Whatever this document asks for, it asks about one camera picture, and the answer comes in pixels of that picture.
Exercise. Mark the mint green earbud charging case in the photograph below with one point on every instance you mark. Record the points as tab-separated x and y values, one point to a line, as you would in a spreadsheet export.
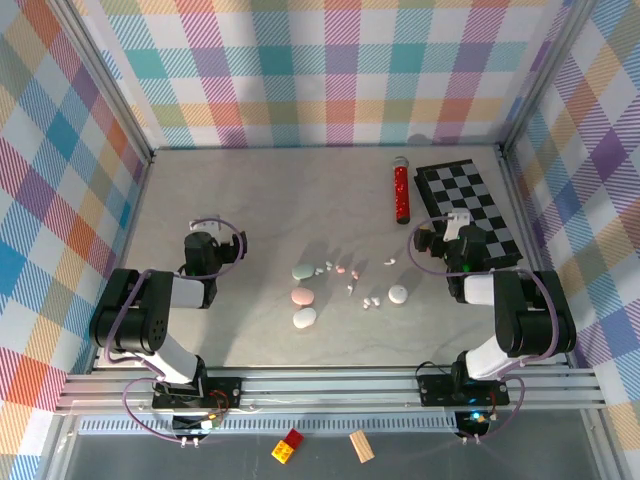
302	271

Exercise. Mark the white oval earbud charging case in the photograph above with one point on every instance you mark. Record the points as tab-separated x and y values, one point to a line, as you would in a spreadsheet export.
304	319

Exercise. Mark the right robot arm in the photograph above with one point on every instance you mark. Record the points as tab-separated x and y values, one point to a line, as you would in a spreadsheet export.
530	320

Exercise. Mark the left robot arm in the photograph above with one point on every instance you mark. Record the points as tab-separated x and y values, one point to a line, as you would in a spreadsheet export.
130	320

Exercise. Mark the black grey folding chessboard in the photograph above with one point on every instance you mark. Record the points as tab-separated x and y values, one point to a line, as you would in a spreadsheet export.
465	195

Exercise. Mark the red glitter toy microphone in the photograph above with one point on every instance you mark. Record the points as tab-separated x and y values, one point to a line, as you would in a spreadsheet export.
401	195

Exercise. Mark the yellow and red toy brick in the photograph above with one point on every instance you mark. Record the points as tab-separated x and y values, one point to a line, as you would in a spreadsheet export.
286	447

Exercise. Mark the wooden block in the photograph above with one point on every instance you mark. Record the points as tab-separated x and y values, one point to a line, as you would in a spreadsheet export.
362	446

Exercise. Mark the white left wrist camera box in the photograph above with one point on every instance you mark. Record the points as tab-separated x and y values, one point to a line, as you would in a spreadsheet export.
205	224

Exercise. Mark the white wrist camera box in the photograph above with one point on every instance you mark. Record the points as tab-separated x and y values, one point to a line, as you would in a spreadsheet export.
205	224
454	225

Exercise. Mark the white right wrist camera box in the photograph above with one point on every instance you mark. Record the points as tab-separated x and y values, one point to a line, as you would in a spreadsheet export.
454	225

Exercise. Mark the aluminium side rail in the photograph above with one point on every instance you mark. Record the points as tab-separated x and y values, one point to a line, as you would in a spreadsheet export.
525	235

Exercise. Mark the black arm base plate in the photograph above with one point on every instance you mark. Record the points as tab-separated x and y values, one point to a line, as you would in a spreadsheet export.
435	390
225	392

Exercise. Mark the aluminium frame rail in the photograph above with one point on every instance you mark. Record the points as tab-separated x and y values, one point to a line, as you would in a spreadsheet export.
325	387

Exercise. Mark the aluminium corner post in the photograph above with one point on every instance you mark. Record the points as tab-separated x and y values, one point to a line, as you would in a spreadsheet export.
105	85
545	80

